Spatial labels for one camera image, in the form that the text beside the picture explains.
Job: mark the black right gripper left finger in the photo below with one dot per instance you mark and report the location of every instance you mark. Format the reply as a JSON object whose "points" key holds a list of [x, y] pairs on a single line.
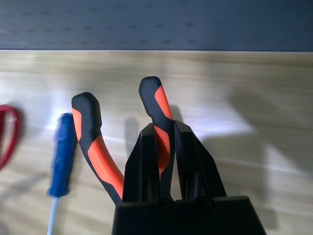
{"points": [[141, 166]]}

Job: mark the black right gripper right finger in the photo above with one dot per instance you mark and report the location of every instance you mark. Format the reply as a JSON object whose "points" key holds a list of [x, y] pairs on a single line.
{"points": [[195, 171]]}

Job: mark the orange black pliers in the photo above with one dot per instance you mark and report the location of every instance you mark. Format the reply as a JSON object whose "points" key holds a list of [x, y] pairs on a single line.
{"points": [[88, 127]]}

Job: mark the dark grey pegboard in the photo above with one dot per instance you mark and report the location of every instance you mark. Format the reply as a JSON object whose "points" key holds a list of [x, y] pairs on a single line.
{"points": [[156, 24]]}

